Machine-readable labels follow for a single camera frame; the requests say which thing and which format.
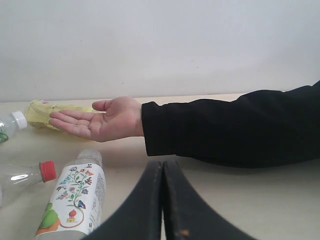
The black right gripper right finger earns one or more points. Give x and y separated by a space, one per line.
187 216

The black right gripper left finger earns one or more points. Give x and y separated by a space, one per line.
140 216

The floral label clear bottle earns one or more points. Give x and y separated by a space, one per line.
74 209

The clear bottle red label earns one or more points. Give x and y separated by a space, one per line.
16 178

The yellow label bottle red cap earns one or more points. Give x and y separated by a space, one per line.
37 113

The green label bottle white cap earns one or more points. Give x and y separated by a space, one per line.
10 124

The black sleeved forearm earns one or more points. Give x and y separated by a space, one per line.
260 129

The person's open bare hand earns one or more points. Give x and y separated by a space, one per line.
114 119

